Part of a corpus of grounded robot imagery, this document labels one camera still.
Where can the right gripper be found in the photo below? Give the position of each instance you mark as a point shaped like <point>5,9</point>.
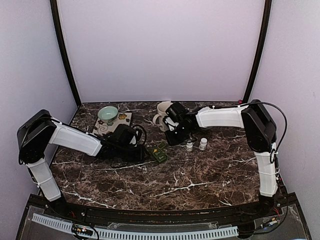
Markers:
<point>172,141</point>

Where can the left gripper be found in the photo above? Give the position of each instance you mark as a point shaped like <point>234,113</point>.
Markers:
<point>140,157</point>

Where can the white pill bottle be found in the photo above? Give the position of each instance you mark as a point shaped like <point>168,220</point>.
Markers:
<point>203,144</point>
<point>189,146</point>

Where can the green weekly pill organizer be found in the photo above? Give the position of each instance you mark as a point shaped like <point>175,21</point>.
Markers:
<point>158,152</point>

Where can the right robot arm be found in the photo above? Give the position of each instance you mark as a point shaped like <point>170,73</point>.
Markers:
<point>258,125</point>

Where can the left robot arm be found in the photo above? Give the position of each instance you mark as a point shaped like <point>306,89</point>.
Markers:
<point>41,130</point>

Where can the cream ceramic mug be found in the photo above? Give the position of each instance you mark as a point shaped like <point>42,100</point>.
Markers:
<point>158,119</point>

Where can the floral square plate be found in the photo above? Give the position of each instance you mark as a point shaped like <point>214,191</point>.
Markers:
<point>102,128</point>

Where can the teal bowl on plate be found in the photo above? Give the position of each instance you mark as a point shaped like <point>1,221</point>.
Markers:
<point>108,114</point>

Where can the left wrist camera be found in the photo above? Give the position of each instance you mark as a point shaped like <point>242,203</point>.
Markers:
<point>133,143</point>

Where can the white slotted cable duct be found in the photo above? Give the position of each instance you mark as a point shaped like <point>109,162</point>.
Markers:
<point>121,231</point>

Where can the black front rail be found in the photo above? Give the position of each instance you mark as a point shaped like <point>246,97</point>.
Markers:
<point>222,215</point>

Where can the right black frame post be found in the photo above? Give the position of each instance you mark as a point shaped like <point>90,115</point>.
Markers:
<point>259,50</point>

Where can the black frame post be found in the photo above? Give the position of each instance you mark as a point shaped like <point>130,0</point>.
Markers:
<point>63,52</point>
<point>259,50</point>

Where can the left black frame post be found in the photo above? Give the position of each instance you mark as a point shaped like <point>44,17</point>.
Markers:
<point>63,52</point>

